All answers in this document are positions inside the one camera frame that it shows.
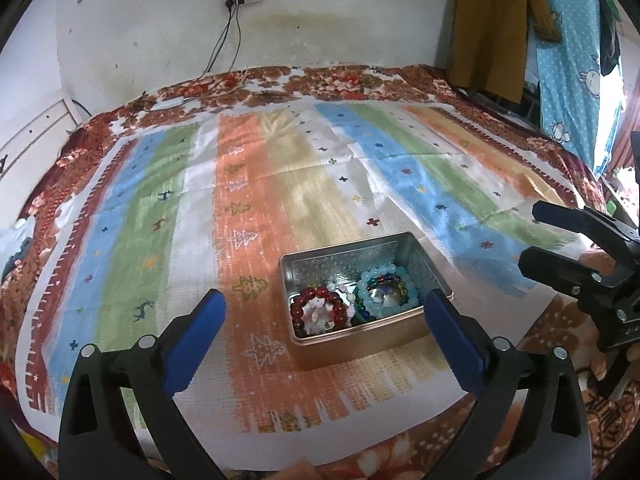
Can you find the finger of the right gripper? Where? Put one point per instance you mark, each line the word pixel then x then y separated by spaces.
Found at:
pixel 575 217
pixel 561 273

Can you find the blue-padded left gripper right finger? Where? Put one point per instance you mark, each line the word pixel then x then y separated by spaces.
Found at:
pixel 551 439

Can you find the silver metal tin box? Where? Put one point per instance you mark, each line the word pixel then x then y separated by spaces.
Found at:
pixel 348 301

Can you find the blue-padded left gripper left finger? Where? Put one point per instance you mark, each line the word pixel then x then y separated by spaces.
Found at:
pixel 97 438

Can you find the floral brown bedsheet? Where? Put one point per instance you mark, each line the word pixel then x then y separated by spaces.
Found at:
pixel 354 450

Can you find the white headboard cabinet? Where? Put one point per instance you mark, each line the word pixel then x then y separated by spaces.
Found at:
pixel 34 149

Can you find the blue cartoon curtain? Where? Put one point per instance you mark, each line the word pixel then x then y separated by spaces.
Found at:
pixel 569 79

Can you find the brown hanging coat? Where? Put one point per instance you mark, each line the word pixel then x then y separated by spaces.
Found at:
pixel 489 43

